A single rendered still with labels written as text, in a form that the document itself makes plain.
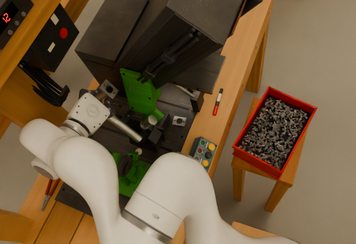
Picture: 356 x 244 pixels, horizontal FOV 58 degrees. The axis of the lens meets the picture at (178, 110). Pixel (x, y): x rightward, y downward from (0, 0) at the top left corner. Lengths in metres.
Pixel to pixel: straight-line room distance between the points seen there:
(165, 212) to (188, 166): 0.09
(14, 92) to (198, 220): 0.76
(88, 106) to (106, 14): 0.46
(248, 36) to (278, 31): 1.21
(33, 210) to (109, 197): 0.98
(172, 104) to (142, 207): 0.91
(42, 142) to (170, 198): 0.39
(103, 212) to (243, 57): 1.12
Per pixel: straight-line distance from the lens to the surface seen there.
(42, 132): 0.84
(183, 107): 1.40
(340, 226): 2.24
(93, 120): 0.99
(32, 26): 0.97
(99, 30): 1.29
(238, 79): 1.45
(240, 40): 1.57
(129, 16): 1.29
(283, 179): 1.39
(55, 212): 1.46
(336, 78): 2.60
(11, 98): 1.15
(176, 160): 0.56
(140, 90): 1.13
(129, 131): 1.19
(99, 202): 0.55
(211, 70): 1.20
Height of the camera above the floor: 2.14
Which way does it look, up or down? 62 degrees down
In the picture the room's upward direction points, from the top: 20 degrees counter-clockwise
